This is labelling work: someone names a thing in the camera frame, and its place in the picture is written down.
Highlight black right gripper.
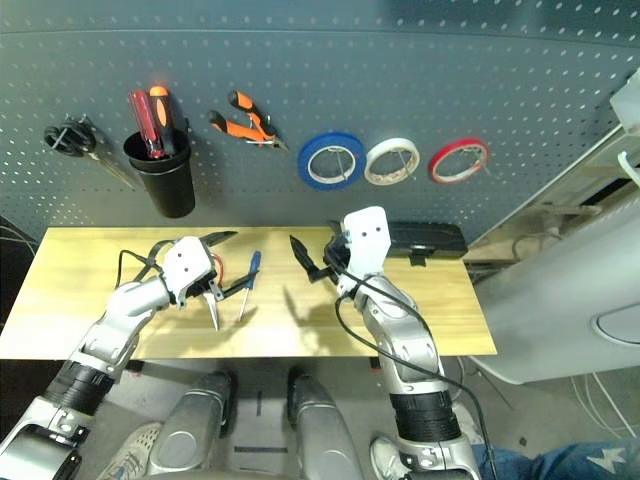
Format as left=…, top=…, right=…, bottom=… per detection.
left=289, top=219, right=352, bottom=283

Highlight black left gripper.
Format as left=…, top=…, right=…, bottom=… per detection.
left=175, top=230, right=258, bottom=308

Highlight blue handled screwdriver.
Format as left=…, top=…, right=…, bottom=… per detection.
left=237, top=250, right=263, bottom=323

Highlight red handled scissors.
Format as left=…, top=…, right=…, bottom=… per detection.
left=202, top=252, right=228, bottom=333

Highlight blue tape roll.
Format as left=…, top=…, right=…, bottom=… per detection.
left=297, top=131, right=368, bottom=192

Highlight orange black pliers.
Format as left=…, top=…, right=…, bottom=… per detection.
left=208, top=90, right=291, bottom=153

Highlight dark grey metal pegboard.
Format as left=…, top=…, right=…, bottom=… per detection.
left=0, top=0, right=640, bottom=247

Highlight metal peg hook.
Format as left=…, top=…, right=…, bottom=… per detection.
left=325, top=146, right=353, bottom=185
left=394, top=148, right=420, bottom=177
left=460, top=146, right=494, bottom=178

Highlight black cup holder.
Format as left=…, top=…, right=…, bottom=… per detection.
left=122, top=128, right=198, bottom=220

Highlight black tool case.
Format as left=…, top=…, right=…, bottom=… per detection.
left=384, top=221, right=470, bottom=268

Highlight white tape roll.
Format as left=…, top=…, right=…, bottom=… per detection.
left=363, top=137, right=421, bottom=187

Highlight red tape roll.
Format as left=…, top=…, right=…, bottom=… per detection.
left=427, top=137, right=492, bottom=188

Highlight orange black screwdriver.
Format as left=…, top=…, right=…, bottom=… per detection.
left=148, top=85, right=178, bottom=158

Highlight silver left robot leg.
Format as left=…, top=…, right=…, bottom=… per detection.
left=147, top=370, right=239, bottom=477

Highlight silver robot leg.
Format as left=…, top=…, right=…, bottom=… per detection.
left=287, top=367, right=367, bottom=480
left=147, top=370, right=239, bottom=477

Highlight silver right robot leg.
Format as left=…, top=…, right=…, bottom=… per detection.
left=287, top=367, right=367, bottom=480

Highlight white mesh sneaker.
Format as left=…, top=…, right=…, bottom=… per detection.
left=97, top=422, right=164, bottom=480

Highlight plain white sneaker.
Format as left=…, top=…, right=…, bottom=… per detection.
left=369, top=435, right=417, bottom=480

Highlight wooden shelf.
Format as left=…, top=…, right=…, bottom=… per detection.
left=462, top=197, right=609, bottom=267

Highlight large grey machine housing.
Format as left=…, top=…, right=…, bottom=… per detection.
left=468, top=194, right=640, bottom=387

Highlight white laced sneaker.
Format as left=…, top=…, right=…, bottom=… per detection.
left=451, top=399, right=488, bottom=448

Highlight blue jeans leg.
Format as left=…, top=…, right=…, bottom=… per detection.
left=472, top=437, right=640, bottom=480

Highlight white plastic bin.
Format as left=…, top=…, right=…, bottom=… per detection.
left=608, top=67, right=640, bottom=133

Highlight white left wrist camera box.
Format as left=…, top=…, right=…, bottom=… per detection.
left=158, top=236, right=220, bottom=308

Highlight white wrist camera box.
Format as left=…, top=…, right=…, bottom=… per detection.
left=158, top=236, right=220, bottom=308
left=341, top=204, right=393, bottom=276

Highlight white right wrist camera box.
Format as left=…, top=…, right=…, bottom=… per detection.
left=341, top=204, right=393, bottom=276

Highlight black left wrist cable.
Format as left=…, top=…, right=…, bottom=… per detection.
left=115, top=238, right=174, bottom=294

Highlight wire pliers hanger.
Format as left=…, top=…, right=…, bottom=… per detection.
left=243, top=113, right=276, bottom=149

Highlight red handled screwdriver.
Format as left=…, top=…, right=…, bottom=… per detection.
left=128, top=89, right=167, bottom=161

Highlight black handled scissors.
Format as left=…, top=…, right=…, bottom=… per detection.
left=43, top=113, right=137, bottom=191

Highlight white curved handle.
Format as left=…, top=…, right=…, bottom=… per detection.
left=616, top=149, right=640, bottom=188

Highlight white floor cable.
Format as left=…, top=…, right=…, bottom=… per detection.
left=568, top=370, right=637, bottom=442

